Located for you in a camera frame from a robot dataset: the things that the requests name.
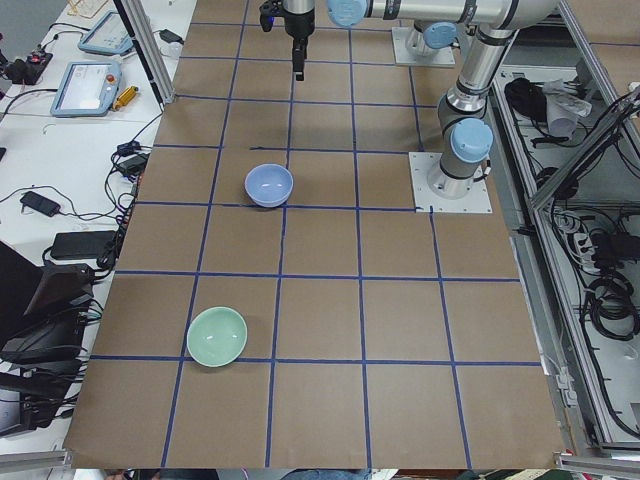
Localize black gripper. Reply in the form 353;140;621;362
282;0;315;81

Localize green ceramic bowl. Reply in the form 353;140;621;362
186;306;248;368

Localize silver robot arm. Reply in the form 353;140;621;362
260;1;457;81
327;0;558;200

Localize blue ceramic bowl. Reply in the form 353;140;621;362
244;164;294;208

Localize black power adapter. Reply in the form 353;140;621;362
159;29;184;44

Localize far teach pendant tablet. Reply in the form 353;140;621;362
78;10;134;56

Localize teach pendant tablet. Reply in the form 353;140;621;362
50;61;122;118
78;10;134;56

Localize near teach pendant tablet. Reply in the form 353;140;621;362
50;61;122;118

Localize black power brick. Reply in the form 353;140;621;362
50;230;116;260

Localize black smartphone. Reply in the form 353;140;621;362
20;191;61;217

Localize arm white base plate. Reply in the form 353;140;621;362
408;152;493;214
391;27;456;68

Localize aluminium frame post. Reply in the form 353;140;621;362
113;0;175;106

